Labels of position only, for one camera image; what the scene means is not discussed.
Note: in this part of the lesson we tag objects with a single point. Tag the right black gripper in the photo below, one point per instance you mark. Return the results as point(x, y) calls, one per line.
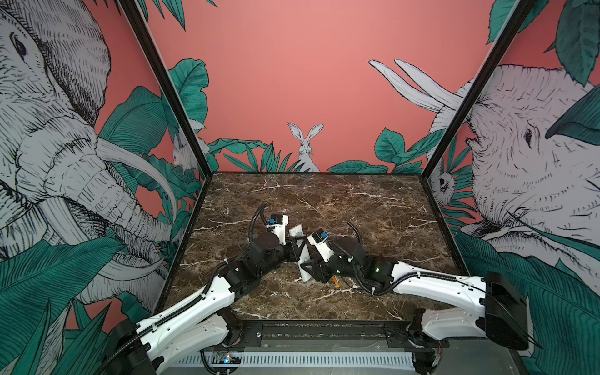
point(321, 268)

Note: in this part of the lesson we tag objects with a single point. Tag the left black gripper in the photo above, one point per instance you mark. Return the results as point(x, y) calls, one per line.
point(293, 248)

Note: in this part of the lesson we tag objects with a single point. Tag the white remote control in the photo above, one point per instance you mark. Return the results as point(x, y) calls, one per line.
point(303, 250)

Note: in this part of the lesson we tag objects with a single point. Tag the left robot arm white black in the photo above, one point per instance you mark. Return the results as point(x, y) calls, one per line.
point(202, 320)

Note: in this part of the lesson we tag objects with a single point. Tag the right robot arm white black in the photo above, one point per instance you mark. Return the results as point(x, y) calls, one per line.
point(478, 307)

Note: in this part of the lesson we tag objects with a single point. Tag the small green circuit board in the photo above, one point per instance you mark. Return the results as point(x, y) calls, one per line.
point(226, 359)

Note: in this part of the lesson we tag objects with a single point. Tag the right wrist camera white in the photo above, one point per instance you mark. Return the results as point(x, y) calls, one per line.
point(319, 240)

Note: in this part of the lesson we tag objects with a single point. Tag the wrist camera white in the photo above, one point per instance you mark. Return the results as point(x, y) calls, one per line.
point(277, 224)
point(319, 240)

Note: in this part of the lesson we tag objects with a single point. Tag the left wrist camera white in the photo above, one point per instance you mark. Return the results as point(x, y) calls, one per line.
point(277, 224)

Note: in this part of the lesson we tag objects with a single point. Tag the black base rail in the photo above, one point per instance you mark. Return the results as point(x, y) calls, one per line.
point(392, 333)

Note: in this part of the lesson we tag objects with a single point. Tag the white slotted cable duct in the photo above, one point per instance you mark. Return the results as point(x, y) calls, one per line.
point(351, 360)

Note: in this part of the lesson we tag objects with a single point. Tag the right black frame post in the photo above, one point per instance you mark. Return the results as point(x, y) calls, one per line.
point(508, 32)

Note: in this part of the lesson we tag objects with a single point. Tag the black frame post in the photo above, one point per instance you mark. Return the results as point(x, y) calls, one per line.
point(508, 32)
point(138, 25)

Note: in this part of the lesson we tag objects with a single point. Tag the left black frame post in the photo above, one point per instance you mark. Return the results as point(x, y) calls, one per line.
point(138, 25)

